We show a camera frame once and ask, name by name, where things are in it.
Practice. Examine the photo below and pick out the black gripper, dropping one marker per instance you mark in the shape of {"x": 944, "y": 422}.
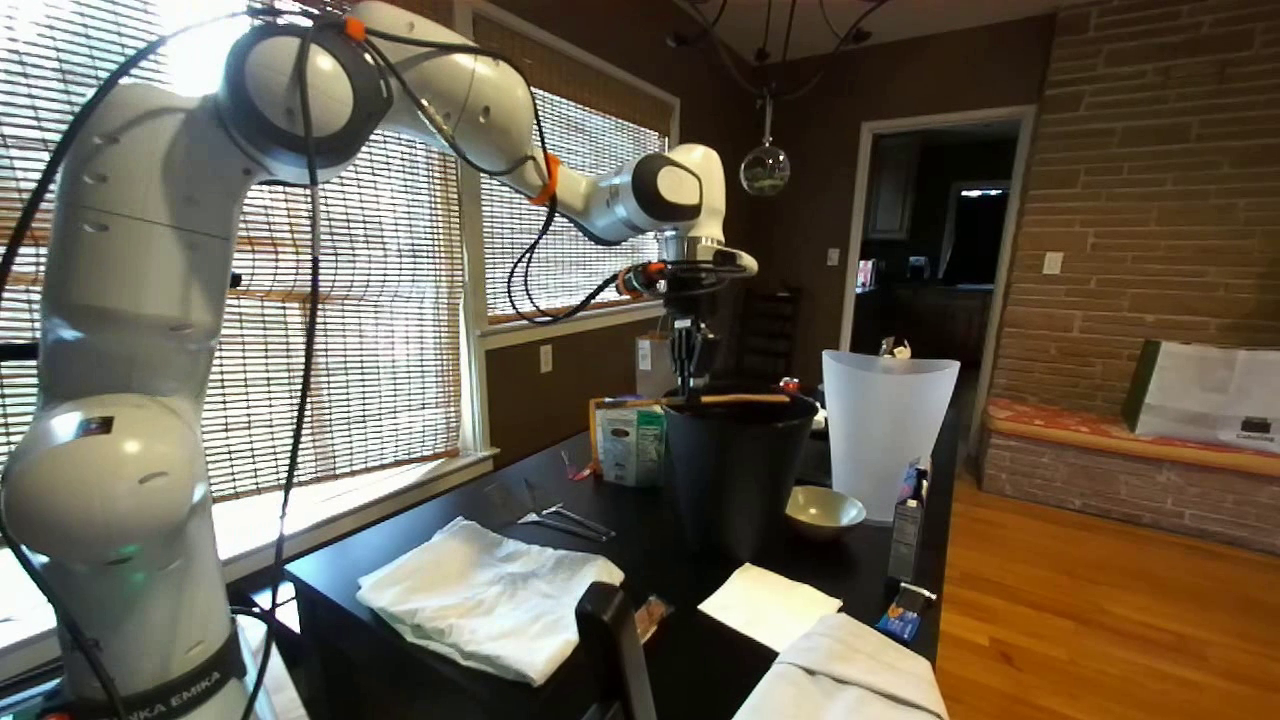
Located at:
{"x": 690, "y": 298}

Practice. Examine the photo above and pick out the spray bottle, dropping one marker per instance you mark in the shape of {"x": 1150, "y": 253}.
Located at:
{"x": 908, "y": 525}

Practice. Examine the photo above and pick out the white cloth at table edge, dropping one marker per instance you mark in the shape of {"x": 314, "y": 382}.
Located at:
{"x": 845, "y": 671}

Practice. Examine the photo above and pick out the small brown snack wrapper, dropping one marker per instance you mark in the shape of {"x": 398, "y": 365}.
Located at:
{"x": 649, "y": 619}

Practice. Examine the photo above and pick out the black bin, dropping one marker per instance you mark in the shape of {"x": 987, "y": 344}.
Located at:
{"x": 729, "y": 474}

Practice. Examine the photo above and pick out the large white folded cloth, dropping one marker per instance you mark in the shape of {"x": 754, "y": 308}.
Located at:
{"x": 488, "y": 602}

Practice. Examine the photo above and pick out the white plastic bin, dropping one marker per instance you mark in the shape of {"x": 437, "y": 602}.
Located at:
{"x": 882, "y": 416}

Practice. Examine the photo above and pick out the grey bowl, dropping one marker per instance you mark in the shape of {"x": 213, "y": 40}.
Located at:
{"x": 821, "y": 510}

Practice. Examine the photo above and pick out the metal tongs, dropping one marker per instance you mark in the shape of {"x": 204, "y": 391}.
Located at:
{"x": 570, "y": 520}

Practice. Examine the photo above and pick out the white green pouch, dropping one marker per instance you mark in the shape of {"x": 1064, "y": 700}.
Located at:
{"x": 629, "y": 442}

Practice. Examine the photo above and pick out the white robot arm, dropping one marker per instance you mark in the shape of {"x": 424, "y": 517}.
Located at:
{"x": 106, "y": 499}

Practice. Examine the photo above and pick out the hanging glass globe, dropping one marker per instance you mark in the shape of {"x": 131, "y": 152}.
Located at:
{"x": 766, "y": 170}

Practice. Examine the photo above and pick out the white paper napkin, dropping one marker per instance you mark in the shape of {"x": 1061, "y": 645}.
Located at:
{"x": 766, "y": 607}

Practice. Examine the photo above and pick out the blue snack bar wrapper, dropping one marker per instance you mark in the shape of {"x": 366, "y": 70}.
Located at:
{"x": 906, "y": 613}

